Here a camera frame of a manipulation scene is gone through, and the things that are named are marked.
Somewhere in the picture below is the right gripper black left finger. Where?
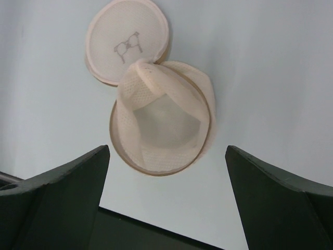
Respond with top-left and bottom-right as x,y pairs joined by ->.
1,145 -> 110,249

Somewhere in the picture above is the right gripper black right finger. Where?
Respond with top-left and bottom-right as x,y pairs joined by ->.
225,146 -> 332,249

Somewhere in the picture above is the beige mesh laundry bag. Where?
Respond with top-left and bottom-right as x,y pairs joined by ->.
85,1 -> 216,176

